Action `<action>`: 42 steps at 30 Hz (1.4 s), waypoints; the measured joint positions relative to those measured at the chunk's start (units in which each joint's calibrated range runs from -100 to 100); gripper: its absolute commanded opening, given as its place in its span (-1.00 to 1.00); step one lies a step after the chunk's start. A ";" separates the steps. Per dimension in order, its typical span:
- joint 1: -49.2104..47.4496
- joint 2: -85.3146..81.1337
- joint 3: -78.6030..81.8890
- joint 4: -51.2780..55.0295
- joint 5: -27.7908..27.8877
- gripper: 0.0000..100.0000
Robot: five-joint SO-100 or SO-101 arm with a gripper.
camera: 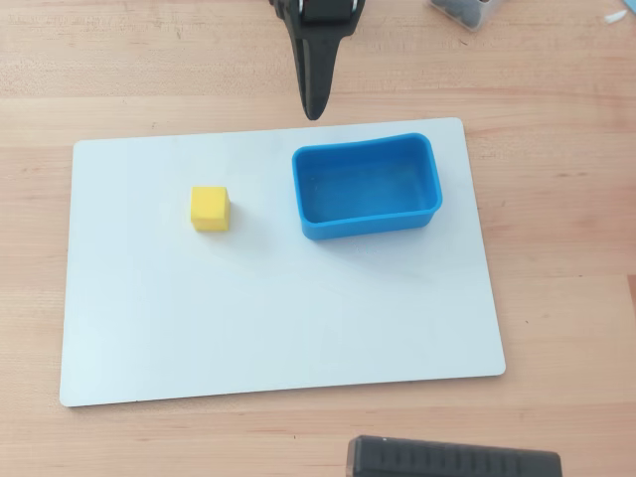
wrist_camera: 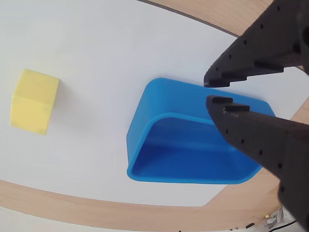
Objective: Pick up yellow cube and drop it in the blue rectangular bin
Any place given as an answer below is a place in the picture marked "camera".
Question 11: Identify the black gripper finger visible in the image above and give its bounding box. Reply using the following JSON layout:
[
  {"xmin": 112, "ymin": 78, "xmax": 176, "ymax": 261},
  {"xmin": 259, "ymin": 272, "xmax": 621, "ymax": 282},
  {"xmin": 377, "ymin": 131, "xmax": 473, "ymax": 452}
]
[
  {"xmin": 267, "ymin": 0, "xmax": 310, "ymax": 119},
  {"xmin": 304, "ymin": 36, "xmax": 345, "ymax": 122}
]

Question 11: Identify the black gripper body with motor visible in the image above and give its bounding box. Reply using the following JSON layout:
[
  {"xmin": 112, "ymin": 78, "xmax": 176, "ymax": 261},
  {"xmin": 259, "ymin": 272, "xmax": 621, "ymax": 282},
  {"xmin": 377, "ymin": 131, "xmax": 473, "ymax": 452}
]
[{"xmin": 299, "ymin": 0, "xmax": 361, "ymax": 41}]

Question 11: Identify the yellow cube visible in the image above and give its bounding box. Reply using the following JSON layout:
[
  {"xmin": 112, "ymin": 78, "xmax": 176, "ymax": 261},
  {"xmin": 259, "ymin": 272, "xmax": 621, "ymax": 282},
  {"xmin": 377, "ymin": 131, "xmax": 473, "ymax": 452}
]
[{"xmin": 190, "ymin": 186, "xmax": 233, "ymax": 234}]

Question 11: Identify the blue rectangular bin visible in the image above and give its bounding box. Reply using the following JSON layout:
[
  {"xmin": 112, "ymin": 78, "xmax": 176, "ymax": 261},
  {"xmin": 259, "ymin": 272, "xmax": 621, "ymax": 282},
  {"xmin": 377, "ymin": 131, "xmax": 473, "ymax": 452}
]
[{"xmin": 291, "ymin": 131, "xmax": 444, "ymax": 242}]

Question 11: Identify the white rectangular board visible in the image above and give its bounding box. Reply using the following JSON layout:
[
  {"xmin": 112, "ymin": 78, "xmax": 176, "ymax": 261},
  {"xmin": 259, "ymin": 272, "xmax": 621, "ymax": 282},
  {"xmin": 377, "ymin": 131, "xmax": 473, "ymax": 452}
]
[{"xmin": 59, "ymin": 116, "xmax": 507, "ymax": 408}]

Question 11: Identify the clear container with dark items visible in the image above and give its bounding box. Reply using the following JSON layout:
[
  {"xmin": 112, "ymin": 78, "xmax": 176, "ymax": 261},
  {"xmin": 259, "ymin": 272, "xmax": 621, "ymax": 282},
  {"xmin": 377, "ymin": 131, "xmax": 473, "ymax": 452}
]
[{"xmin": 427, "ymin": 0, "xmax": 500, "ymax": 32}]

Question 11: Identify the black ribbed device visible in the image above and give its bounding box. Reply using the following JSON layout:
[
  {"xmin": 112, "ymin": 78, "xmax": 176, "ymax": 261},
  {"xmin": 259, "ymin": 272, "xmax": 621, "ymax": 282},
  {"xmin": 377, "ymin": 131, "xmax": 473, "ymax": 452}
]
[{"xmin": 345, "ymin": 434, "xmax": 563, "ymax": 477}]

